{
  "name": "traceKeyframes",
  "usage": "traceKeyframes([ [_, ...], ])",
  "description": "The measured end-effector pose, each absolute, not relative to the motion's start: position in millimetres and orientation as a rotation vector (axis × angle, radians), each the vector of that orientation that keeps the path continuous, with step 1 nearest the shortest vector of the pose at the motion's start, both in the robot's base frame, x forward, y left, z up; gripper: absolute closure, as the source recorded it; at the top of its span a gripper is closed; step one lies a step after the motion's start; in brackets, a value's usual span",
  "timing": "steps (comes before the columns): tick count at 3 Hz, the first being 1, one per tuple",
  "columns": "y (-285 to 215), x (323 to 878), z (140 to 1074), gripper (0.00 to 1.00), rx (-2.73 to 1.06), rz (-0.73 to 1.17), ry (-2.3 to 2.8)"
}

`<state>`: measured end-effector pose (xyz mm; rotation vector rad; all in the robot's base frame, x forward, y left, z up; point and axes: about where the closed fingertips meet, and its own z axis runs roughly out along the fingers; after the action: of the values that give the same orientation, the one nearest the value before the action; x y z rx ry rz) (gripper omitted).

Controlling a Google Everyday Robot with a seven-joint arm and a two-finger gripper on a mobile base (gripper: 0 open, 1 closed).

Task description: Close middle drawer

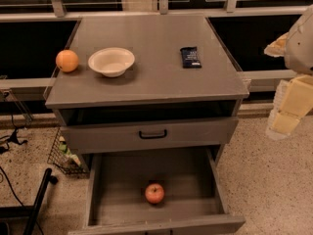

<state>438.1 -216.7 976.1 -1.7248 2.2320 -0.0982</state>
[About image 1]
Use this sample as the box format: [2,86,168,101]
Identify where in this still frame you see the dark blue snack packet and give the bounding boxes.
[180,47,201,69]

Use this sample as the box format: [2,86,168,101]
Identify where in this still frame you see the white bowl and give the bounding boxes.
[88,47,135,77]

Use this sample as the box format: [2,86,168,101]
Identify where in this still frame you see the grey drawer cabinet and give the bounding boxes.
[46,15,248,168]

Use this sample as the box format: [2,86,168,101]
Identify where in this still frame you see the orange fruit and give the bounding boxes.
[56,50,79,72]

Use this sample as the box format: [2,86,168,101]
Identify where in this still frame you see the black stand leg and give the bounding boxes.
[0,168,58,235]

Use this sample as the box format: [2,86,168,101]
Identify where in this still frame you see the black floor cable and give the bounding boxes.
[0,91,45,235]

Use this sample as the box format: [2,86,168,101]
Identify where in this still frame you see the red apple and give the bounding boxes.
[145,183,164,205]

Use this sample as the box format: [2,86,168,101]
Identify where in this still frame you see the grey top drawer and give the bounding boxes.
[61,117,239,154]

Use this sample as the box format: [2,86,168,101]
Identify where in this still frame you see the wire basket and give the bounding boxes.
[47,129,87,175]

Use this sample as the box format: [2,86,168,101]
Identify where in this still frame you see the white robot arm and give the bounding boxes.
[264,5,313,140]

